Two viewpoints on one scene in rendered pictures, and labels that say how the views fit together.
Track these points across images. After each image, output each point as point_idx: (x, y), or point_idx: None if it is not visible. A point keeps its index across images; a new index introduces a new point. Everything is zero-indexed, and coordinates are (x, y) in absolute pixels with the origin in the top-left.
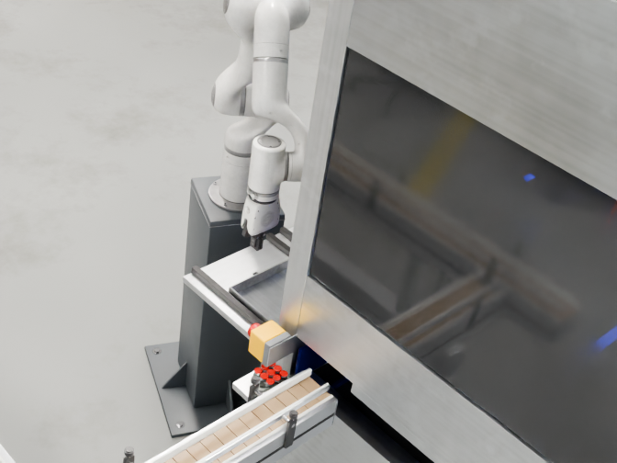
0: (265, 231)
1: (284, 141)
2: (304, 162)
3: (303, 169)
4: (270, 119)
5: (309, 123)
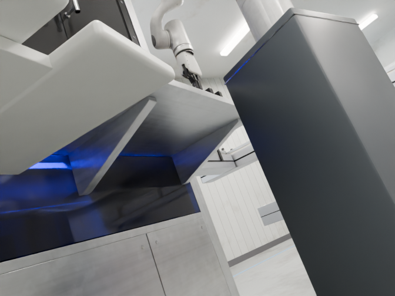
0: (190, 80)
1: (164, 25)
2: (146, 44)
3: (147, 47)
4: (173, 9)
5: (140, 28)
